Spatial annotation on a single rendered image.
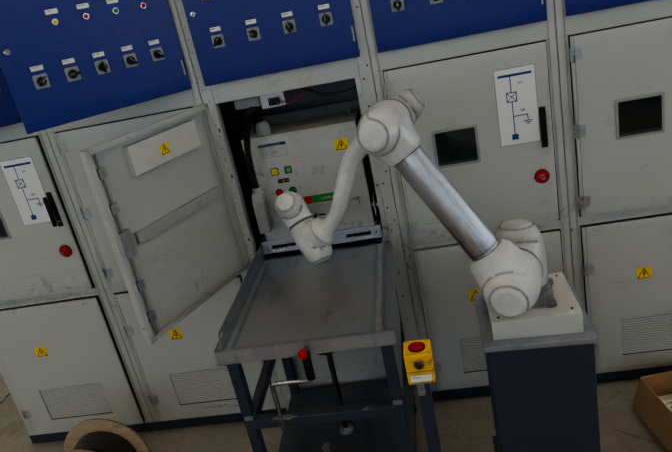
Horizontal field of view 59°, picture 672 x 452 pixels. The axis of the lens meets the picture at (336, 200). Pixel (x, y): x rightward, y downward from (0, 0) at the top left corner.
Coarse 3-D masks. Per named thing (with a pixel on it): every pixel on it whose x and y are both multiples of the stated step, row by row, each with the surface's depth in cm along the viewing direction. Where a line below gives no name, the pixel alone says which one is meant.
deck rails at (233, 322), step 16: (384, 240) 254; (256, 256) 255; (384, 256) 240; (256, 272) 251; (384, 272) 227; (240, 288) 227; (256, 288) 238; (384, 288) 216; (240, 304) 224; (384, 304) 205; (224, 320) 205; (240, 320) 216; (384, 320) 196; (224, 336) 203
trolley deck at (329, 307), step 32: (352, 256) 250; (288, 288) 234; (320, 288) 228; (352, 288) 223; (256, 320) 215; (288, 320) 210; (320, 320) 206; (352, 320) 202; (224, 352) 200; (256, 352) 199; (288, 352) 198; (320, 352) 197
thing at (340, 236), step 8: (376, 224) 257; (336, 232) 259; (344, 232) 258; (352, 232) 258; (360, 232) 258; (368, 232) 258; (376, 232) 257; (264, 240) 265; (272, 240) 263; (280, 240) 262; (288, 240) 262; (336, 240) 260; (344, 240) 260; (352, 240) 259; (264, 248) 264; (288, 248) 263; (296, 248) 263
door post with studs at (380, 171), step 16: (352, 0) 221; (368, 64) 229; (368, 80) 231; (368, 96) 234; (384, 176) 245; (384, 192) 247; (384, 208) 250; (384, 224) 253; (400, 240) 254; (400, 256) 257; (400, 272) 259; (416, 336) 270
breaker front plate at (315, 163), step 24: (264, 144) 248; (288, 144) 248; (312, 144) 247; (264, 168) 252; (312, 168) 250; (336, 168) 250; (360, 168) 249; (264, 192) 256; (312, 192) 254; (360, 192) 252; (360, 216) 256
